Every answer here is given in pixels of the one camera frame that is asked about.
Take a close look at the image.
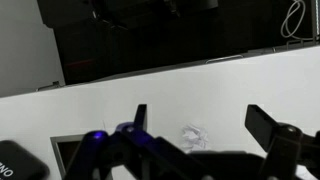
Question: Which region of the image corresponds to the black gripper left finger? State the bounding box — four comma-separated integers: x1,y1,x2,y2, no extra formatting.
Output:
63,103,218,180

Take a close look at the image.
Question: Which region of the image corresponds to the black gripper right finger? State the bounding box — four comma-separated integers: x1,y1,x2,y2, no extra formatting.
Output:
244,104,320,180

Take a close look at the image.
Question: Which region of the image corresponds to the crumpled white paper ball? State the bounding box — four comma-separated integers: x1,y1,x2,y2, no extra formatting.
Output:
181,123,210,154

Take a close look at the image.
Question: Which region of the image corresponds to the black device with white lettering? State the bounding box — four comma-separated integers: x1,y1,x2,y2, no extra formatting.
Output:
0,139,51,180

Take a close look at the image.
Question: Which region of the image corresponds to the silver bar handle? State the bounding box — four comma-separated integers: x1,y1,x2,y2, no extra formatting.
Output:
35,80,62,92
205,54,244,64

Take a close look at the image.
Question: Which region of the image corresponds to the white looped cable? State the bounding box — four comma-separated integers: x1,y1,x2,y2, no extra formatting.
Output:
280,0,307,40

